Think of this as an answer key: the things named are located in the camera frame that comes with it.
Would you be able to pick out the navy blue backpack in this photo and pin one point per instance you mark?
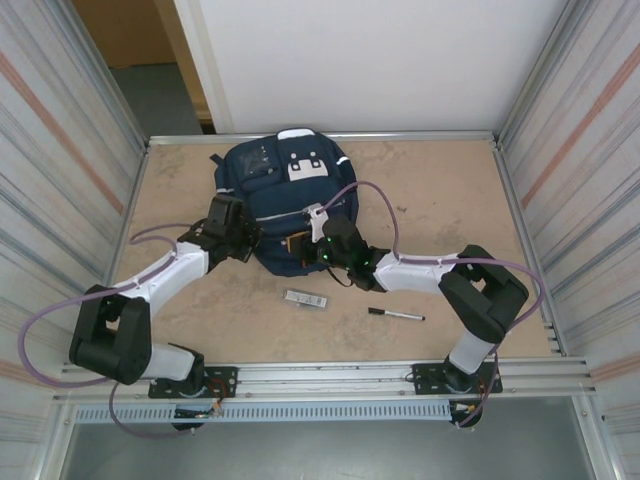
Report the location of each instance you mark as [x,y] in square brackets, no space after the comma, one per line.
[280,200]

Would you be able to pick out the clear plastic labelled pack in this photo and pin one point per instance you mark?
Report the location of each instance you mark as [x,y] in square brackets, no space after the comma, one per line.
[307,298]

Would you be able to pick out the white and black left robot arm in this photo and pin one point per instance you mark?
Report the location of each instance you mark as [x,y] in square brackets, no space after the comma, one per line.
[170,275]

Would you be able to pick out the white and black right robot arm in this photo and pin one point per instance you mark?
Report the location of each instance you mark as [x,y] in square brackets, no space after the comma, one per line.
[415,272]

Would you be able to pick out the black marker pen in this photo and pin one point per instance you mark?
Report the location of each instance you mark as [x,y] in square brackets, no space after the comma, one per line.
[400,315]

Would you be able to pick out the brown wooden door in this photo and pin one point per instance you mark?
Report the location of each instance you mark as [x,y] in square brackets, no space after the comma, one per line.
[125,30]

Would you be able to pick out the wide aluminium base rail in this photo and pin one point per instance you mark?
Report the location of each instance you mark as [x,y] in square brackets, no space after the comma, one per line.
[325,382]

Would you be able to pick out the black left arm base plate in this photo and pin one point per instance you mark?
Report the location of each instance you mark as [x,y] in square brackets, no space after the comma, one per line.
[225,377]

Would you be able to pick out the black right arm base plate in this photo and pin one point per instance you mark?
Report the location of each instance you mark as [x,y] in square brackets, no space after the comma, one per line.
[425,377]

